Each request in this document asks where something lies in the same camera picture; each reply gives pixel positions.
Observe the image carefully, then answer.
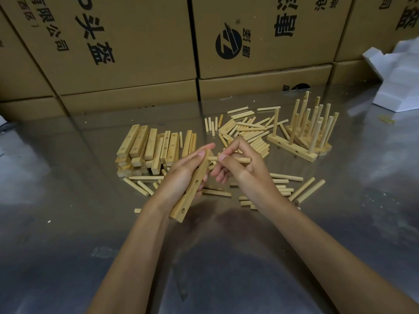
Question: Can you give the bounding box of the person's left hand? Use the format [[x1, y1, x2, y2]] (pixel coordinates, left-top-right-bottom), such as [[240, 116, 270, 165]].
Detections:
[[149, 143, 216, 215]]

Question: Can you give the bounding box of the person's right hand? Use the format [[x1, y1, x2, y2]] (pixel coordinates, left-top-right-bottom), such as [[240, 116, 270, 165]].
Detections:
[[211, 136, 285, 216]]

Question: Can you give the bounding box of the pile of wooden dowels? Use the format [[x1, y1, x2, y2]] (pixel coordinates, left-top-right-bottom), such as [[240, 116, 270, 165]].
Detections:
[[123, 106, 326, 214]]

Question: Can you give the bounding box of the pile of drilled wooden bars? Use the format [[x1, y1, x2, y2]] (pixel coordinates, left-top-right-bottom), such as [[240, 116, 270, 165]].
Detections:
[[115, 124, 198, 177]]

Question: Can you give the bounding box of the person's left forearm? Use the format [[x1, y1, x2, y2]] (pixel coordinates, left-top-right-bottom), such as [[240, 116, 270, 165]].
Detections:
[[86, 205, 171, 314]]

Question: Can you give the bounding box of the person's right forearm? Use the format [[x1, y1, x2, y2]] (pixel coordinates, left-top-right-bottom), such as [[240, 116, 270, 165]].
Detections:
[[265, 201, 419, 314]]

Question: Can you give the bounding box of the clear tape patch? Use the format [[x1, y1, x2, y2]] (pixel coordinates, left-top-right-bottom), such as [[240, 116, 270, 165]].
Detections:
[[91, 246, 120, 259]]

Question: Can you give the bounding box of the shiny metal table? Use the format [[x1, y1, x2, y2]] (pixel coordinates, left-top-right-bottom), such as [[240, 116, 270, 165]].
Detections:
[[0, 85, 419, 314]]

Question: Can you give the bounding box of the stack of brown cardboard boxes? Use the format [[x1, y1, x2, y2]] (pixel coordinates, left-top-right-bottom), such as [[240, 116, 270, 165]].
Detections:
[[0, 0, 419, 120]]

